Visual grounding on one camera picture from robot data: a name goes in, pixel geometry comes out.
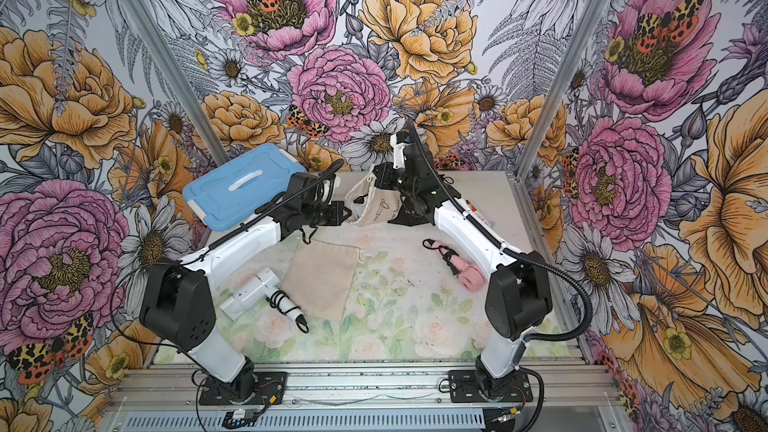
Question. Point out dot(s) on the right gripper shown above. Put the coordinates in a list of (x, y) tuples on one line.
[(383, 180)]

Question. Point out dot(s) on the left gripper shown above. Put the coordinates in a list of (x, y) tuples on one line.
[(335, 219)]

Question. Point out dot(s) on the beige cloth bag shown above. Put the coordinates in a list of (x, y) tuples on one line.
[(319, 279), (370, 204)]

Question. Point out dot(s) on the pink hair dryer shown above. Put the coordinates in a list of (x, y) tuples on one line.
[(469, 275)]

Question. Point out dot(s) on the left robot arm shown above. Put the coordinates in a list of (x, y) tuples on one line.
[(178, 306)]

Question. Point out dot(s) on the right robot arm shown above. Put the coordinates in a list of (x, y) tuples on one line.
[(518, 295)]

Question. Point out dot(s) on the white hair dryer left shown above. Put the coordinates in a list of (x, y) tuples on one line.
[(264, 287)]

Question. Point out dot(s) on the blue lidded storage box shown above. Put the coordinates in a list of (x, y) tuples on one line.
[(229, 194)]

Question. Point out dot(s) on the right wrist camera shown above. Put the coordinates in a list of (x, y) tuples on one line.
[(398, 142)]

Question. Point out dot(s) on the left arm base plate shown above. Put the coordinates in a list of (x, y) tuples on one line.
[(248, 389)]

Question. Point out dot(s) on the aluminium front rail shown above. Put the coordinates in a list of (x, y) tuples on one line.
[(557, 395)]

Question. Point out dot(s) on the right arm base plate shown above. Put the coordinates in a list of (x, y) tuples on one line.
[(474, 386)]

